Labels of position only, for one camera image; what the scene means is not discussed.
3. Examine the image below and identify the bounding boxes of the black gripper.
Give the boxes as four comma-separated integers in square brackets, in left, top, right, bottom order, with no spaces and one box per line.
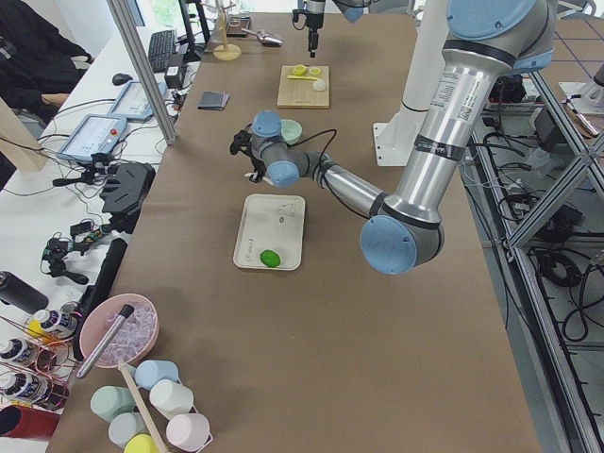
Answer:
[292,7,325,59]
[229,126,266,176]

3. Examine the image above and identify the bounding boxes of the white ceramic spoon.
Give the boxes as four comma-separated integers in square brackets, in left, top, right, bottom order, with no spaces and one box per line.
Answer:
[243,173,273,186]

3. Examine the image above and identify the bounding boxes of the white steamed bun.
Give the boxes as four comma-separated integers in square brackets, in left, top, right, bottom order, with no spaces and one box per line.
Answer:
[312,79,327,92]

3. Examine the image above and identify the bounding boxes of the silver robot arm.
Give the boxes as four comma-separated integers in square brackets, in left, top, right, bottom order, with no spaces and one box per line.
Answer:
[230,1,557,275]
[292,0,415,59]

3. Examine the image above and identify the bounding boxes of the light green ceramic bowl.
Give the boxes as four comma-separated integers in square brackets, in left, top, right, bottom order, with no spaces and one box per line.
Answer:
[280,118,303,145]

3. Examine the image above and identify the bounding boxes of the pink bowl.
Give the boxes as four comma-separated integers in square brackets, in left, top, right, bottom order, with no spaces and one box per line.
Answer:
[79,294,159,368]

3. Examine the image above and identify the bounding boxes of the stacked lemon slices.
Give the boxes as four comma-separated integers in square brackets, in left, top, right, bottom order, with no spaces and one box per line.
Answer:
[292,64,307,76]

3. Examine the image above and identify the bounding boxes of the metal scoop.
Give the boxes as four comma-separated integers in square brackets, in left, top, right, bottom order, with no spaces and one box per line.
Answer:
[243,28,283,47]

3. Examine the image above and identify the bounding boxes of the yellow plastic knife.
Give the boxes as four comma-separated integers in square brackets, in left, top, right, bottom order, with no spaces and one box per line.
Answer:
[286,75,324,82]

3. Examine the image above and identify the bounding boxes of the grey folded cloth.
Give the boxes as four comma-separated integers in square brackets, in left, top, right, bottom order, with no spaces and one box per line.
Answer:
[197,91,230,110]

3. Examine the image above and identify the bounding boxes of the bamboo cutting board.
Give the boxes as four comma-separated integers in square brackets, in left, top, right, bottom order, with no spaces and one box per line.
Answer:
[277,65,330,109]

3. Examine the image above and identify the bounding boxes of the cream rabbit tray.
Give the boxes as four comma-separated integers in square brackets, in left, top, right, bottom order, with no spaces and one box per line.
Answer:
[233,193,306,271]

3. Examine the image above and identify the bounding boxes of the wooden mug tree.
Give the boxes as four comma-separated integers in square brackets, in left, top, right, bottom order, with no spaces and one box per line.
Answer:
[205,0,242,61]

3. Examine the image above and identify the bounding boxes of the far teach pendant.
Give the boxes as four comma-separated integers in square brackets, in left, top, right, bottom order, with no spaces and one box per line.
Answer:
[109,80,153,122]

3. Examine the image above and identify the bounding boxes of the teach pendant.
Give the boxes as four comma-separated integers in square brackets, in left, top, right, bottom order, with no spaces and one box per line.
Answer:
[109,80,153,122]
[57,114,127,162]

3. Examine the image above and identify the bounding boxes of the green lime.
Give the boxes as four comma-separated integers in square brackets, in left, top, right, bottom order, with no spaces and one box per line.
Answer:
[260,249,281,268]

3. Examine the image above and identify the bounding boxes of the black keyboard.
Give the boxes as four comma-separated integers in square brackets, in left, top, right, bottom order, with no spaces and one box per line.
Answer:
[147,29,175,73]

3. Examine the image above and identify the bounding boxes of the black computer mouse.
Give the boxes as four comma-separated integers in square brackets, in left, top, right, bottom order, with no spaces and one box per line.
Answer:
[111,73,132,86]

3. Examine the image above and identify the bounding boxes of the near teach pendant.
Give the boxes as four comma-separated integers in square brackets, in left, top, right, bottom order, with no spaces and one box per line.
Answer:
[57,114,127,162]

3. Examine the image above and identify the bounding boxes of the metal muddler stick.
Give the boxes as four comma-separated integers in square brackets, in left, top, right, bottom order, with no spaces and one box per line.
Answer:
[76,304,134,379]

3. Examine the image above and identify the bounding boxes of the blue cup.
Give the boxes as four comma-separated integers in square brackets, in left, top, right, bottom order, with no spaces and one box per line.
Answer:
[135,360,179,390]

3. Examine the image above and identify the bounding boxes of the white cup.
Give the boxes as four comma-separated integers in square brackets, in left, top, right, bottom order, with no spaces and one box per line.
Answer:
[149,379,194,420]

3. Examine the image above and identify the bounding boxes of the black thermos bottle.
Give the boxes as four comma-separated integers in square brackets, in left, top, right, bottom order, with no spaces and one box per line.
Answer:
[1,271,48,314]

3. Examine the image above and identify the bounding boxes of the green cup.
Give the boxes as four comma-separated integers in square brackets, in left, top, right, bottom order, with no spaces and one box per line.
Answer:
[90,386,136,423]

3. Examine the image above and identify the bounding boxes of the pink cup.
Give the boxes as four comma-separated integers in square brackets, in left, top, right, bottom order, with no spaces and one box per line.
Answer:
[166,413,210,452]

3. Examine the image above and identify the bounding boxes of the grey-green cup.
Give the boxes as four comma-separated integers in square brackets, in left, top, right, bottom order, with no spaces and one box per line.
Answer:
[108,412,148,448]

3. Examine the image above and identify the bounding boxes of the yellow cup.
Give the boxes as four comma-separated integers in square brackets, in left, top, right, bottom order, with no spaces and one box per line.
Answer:
[124,433,159,453]

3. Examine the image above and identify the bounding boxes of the red cylinder container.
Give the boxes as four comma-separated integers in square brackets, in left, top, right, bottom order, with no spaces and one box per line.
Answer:
[1,405,60,441]

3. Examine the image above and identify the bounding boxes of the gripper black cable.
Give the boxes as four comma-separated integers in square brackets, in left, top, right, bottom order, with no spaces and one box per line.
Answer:
[294,128,339,176]

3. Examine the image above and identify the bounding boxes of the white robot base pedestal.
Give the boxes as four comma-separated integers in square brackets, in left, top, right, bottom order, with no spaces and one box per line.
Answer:
[373,0,448,166]

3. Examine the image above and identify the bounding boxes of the aluminium frame post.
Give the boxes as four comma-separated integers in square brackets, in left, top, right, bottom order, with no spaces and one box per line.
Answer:
[107,0,176,145]

